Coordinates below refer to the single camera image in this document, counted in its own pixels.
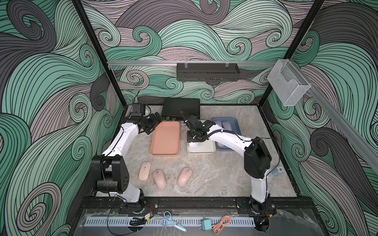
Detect crumpled plastic wrapper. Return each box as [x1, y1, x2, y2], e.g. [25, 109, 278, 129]
[271, 166, 285, 177]

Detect perforated cable duct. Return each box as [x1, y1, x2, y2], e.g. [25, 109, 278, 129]
[83, 216, 257, 228]

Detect pink storage tray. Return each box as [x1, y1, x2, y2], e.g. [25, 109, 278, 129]
[151, 122, 180, 156]

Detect blue storage tray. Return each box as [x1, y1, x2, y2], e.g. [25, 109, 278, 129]
[213, 118, 242, 151]

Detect orange coiled cable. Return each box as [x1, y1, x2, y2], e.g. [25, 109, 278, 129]
[212, 215, 232, 235]

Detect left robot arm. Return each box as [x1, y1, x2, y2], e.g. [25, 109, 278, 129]
[90, 112, 163, 209]

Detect blue scissors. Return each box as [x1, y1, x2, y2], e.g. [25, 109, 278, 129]
[160, 211, 187, 232]

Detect black wall shelf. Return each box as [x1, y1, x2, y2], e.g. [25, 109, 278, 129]
[176, 63, 240, 82]

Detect white storage tray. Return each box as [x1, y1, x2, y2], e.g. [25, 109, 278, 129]
[186, 119, 217, 154]

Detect white mouse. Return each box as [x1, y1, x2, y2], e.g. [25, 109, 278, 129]
[189, 142, 198, 148]

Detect teal plug adapter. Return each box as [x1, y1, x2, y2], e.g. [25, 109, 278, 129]
[199, 218, 213, 231]

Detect black case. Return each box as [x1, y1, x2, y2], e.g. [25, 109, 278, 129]
[161, 98, 200, 121]

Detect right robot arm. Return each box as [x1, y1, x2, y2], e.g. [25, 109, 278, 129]
[180, 111, 272, 213]

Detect clear wall holder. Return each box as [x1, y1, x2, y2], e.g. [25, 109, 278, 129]
[267, 60, 311, 107]

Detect pink mouse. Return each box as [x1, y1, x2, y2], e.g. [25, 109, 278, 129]
[153, 169, 167, 190]
[177, 167, 193, 187]
[138, 162, 151, 181]

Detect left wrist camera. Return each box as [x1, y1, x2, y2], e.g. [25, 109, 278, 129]
[130, 103, 146, 117]

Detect black cable bundle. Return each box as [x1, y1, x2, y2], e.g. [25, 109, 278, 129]
[129, 216, 149, 227]

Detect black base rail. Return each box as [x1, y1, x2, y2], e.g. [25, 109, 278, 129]
[80, 197, 315, 214]

